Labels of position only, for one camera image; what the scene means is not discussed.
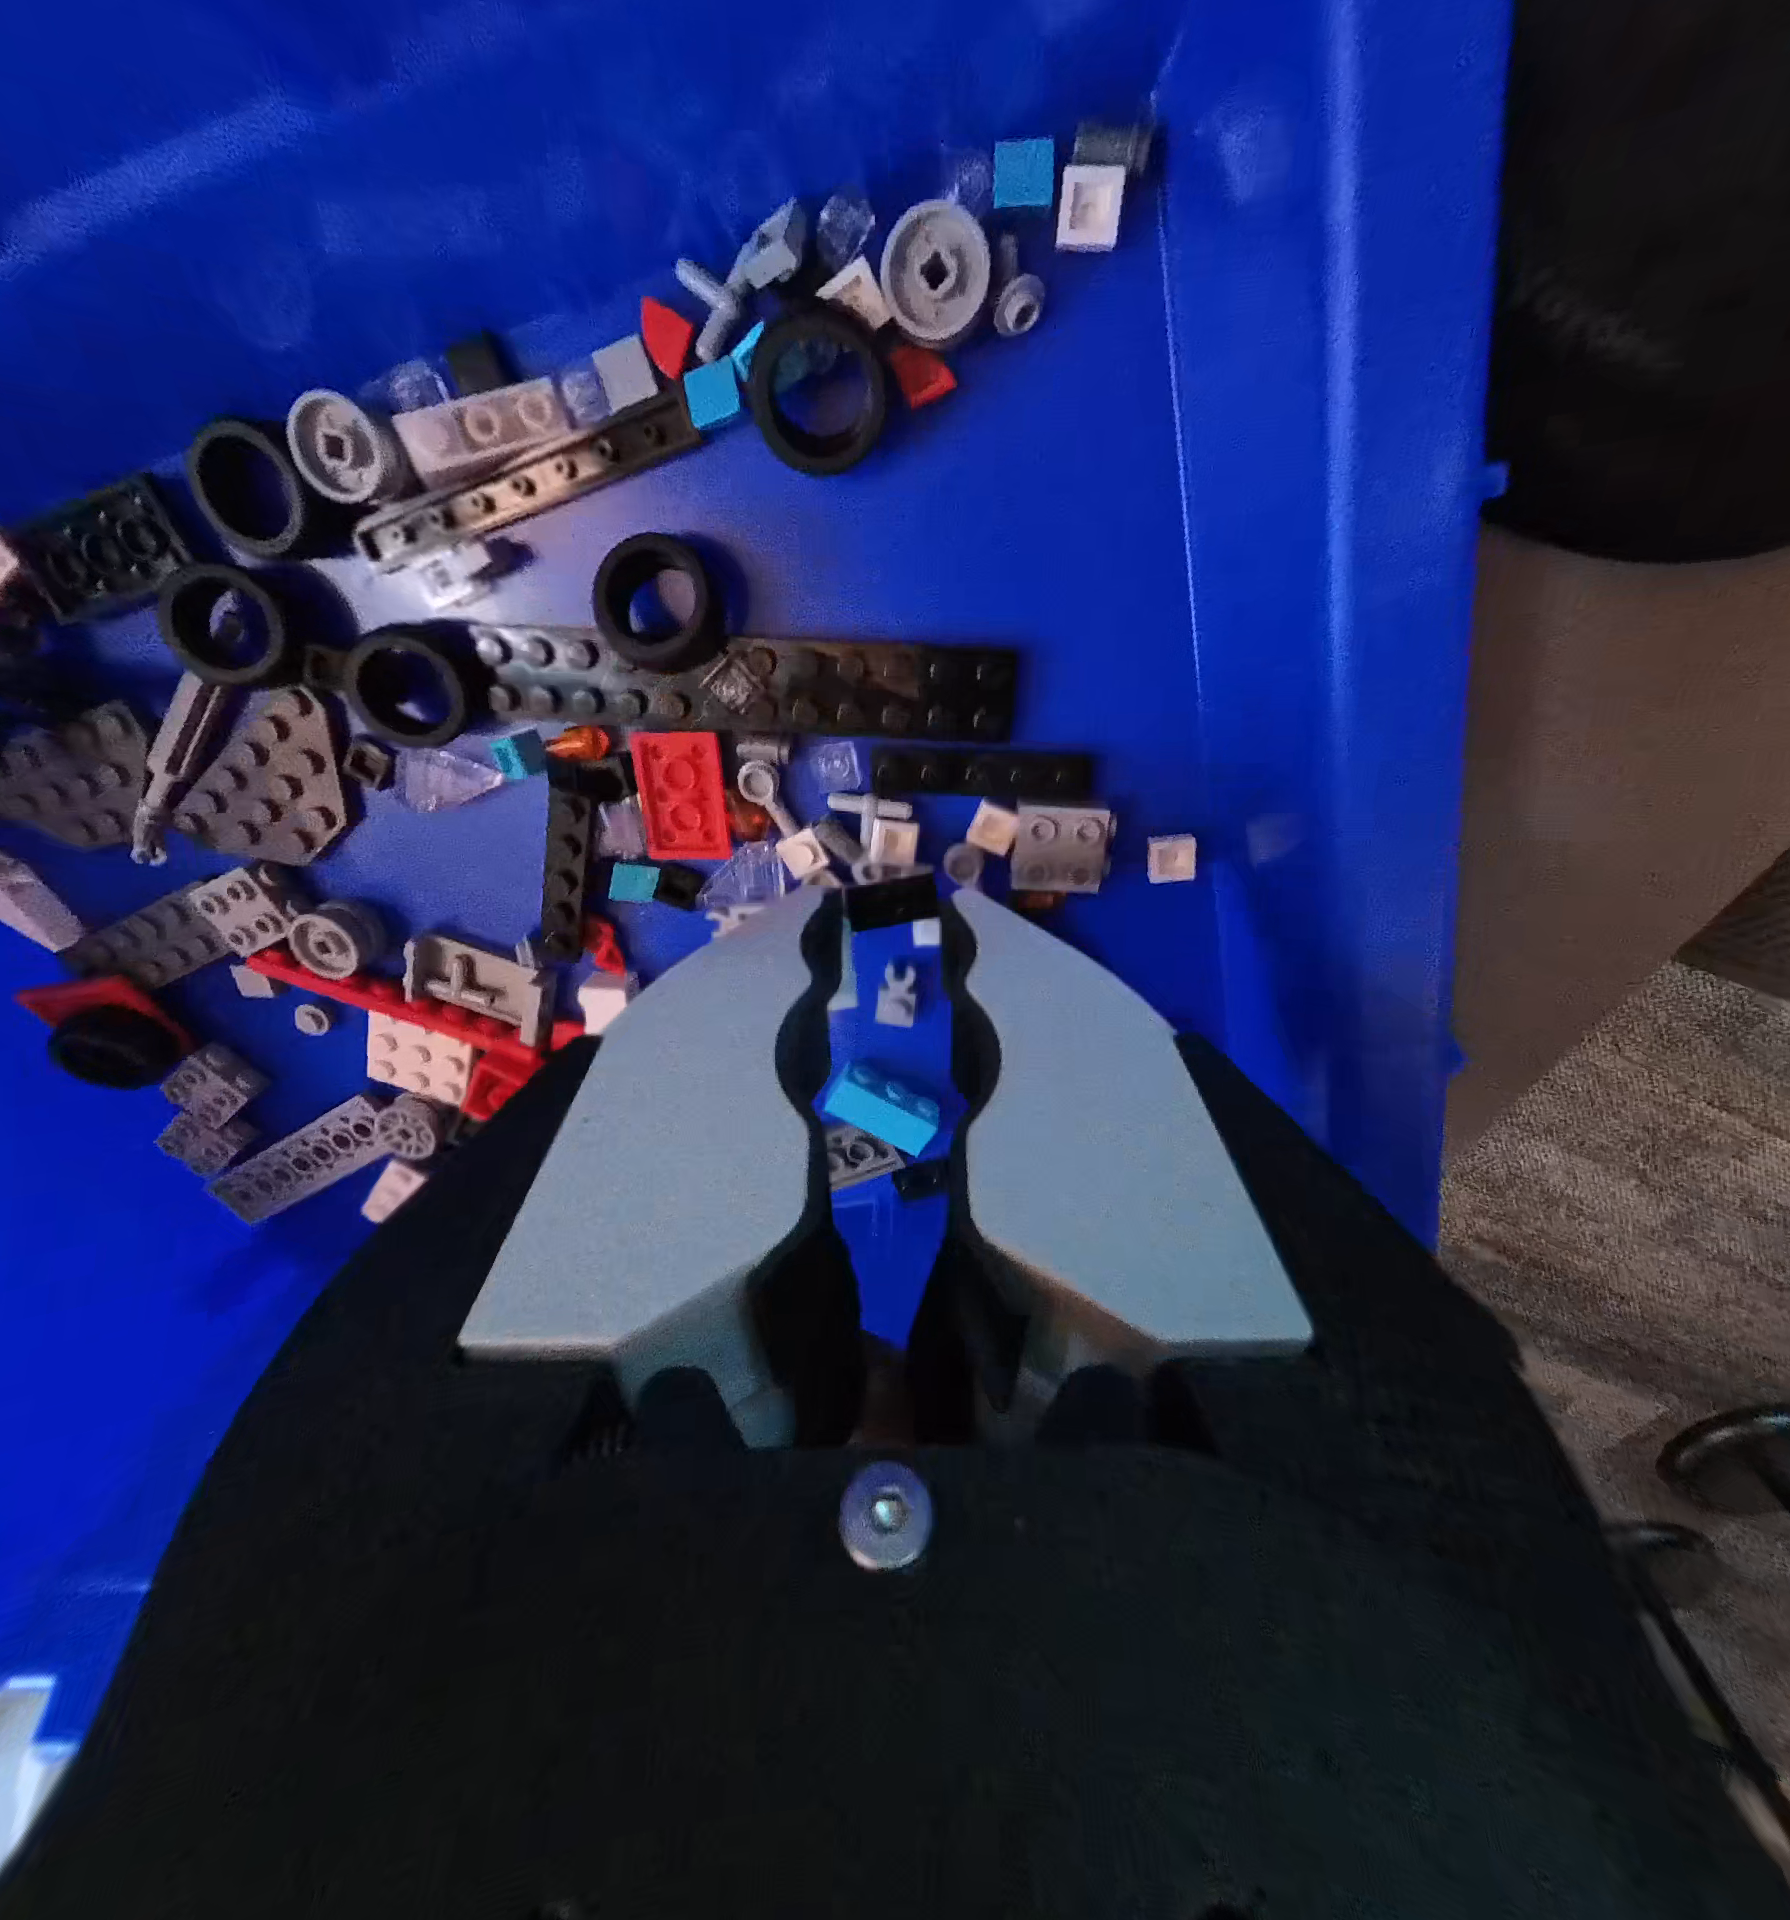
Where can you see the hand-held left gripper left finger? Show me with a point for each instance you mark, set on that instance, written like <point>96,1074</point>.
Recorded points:
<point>655,1187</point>

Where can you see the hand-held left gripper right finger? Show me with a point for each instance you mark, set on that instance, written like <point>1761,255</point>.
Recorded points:
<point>1119,1187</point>

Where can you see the black toy brick plate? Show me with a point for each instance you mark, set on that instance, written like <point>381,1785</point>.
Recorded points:
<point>889,905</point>

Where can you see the pile of toy bricks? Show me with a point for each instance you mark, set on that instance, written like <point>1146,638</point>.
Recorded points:
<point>834,684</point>

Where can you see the blue plastic bin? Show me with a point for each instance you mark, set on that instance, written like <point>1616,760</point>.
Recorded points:
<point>1209,600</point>

